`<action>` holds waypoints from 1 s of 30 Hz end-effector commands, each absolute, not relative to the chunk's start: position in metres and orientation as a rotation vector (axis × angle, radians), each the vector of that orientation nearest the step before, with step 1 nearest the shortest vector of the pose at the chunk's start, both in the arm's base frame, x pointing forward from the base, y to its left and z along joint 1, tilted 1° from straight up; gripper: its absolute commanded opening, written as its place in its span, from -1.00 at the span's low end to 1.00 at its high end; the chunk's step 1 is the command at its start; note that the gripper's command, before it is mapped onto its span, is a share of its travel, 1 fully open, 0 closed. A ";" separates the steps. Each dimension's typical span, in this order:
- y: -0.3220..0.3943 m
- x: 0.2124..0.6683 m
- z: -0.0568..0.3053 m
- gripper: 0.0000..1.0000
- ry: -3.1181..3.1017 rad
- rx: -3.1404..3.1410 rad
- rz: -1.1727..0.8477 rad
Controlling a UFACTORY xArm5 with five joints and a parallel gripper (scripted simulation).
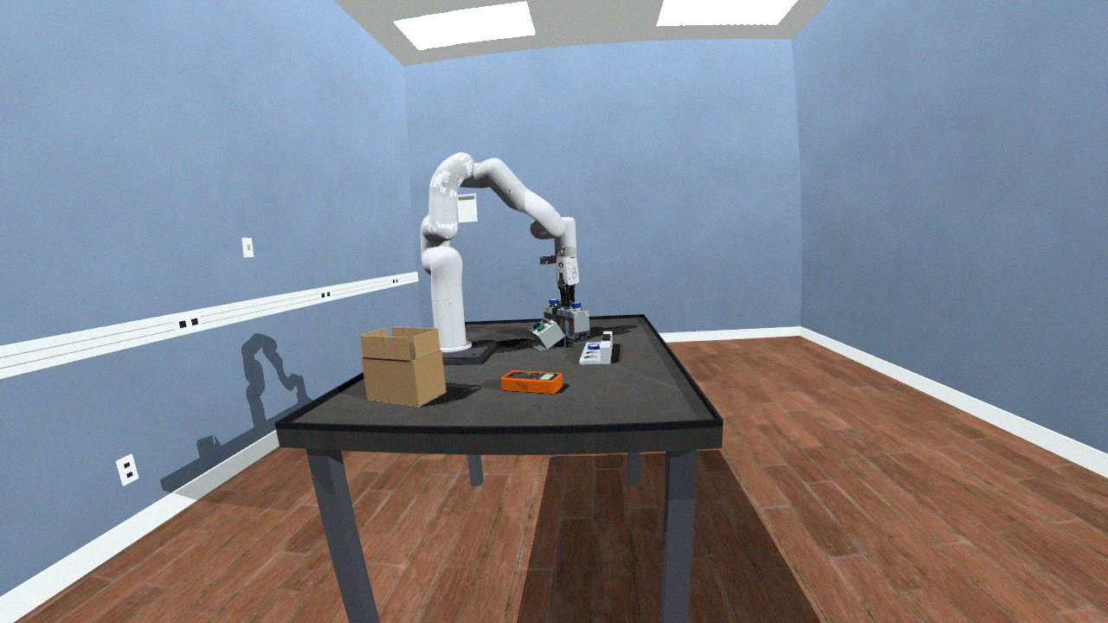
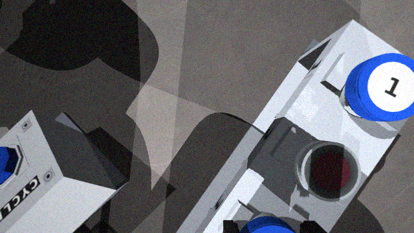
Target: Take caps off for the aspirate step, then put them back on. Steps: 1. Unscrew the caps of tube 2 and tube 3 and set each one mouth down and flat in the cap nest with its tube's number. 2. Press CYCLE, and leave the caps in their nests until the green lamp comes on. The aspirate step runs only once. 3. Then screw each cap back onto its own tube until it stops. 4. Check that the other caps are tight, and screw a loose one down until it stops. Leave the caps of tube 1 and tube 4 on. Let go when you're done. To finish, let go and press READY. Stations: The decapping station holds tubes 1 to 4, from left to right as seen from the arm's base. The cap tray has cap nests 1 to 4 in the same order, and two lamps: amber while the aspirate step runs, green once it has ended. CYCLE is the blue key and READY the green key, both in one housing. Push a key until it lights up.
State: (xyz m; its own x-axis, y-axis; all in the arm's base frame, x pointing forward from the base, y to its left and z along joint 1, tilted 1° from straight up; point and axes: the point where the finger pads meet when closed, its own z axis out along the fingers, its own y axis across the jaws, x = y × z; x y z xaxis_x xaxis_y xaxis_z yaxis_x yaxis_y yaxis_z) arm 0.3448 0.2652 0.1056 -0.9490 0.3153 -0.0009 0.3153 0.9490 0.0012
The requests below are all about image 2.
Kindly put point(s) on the white two-button control box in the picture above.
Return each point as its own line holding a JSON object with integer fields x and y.
{"x": 53, "y": 177}

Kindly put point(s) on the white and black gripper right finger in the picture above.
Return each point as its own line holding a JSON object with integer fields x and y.
{"x": 311, "y": 227}

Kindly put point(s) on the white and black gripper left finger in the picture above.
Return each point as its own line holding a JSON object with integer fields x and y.
{"x": 230, "y": 227}

